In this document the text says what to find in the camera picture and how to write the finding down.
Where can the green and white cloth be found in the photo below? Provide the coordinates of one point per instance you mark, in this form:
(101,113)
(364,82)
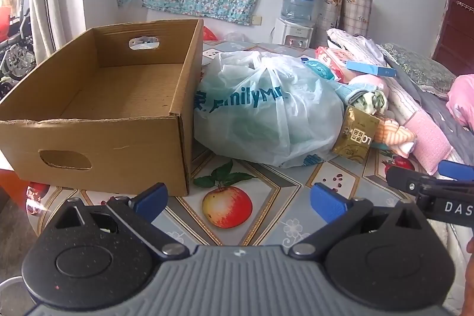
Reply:
(374,103)

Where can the white power strip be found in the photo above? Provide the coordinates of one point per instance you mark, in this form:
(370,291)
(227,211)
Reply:
(210,53)

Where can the metal hook rack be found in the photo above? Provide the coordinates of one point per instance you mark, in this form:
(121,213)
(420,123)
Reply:
(464,5)

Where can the grey bed sheet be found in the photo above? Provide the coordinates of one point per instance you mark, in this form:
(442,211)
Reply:
(437,108)

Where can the red and white tissue pack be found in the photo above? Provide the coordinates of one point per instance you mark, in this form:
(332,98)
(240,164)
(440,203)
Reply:
(333,58)

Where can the pink rolled towel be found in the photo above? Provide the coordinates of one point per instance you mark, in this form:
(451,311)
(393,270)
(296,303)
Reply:
(370,82)

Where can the beige floral rolled mat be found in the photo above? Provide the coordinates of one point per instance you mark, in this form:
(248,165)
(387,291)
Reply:
(329,8)

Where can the orange striped soft toy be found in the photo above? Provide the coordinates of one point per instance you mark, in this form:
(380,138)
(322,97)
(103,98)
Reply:
(392,132)

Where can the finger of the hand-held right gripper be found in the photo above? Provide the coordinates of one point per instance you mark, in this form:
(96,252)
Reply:
(405,179)
(455,169)

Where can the dark red wooden door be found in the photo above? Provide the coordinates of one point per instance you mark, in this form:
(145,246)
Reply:
(455,31)

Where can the beige wall socket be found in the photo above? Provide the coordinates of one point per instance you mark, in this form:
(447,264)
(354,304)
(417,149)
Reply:
(256,20)

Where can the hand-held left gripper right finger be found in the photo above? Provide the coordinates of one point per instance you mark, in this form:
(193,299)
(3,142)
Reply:
(327,203)

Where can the white plastic shopping bag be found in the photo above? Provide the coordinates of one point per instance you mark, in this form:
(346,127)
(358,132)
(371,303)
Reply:
(259,116)

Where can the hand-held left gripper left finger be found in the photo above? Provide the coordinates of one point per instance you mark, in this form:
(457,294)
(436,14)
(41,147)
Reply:
(152,198)

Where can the green floral pillow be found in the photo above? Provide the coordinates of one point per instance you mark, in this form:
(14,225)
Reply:
(418,68)

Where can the orange plastic stool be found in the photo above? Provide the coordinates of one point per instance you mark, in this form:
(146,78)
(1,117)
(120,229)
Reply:
(13,190)

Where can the clear plastic bag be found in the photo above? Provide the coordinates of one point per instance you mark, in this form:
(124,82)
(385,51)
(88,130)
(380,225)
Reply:
(234,37)

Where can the pink quilt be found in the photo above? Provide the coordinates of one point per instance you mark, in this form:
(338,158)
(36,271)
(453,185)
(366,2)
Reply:
(463,97)

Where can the plaid rolled mat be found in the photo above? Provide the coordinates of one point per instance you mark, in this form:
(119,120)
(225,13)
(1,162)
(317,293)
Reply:
(357,14)

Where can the blue flat box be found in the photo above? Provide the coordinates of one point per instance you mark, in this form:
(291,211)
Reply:
(370,68)

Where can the red plastic bag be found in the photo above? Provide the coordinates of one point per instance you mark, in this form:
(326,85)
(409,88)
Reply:
(209,34)

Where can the pink textured towel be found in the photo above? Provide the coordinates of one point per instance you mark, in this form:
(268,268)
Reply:
(426,138)

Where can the brown cardboard box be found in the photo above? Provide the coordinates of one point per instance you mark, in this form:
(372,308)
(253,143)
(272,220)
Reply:
(111,153)

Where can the blue water jug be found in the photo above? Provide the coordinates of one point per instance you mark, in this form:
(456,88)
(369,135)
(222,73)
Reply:
(298,1)

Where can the teal plastic packet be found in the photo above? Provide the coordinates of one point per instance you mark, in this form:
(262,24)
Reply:
(318,70)

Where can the gold foil packet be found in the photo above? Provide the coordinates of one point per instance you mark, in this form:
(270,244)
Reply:
(355,136)

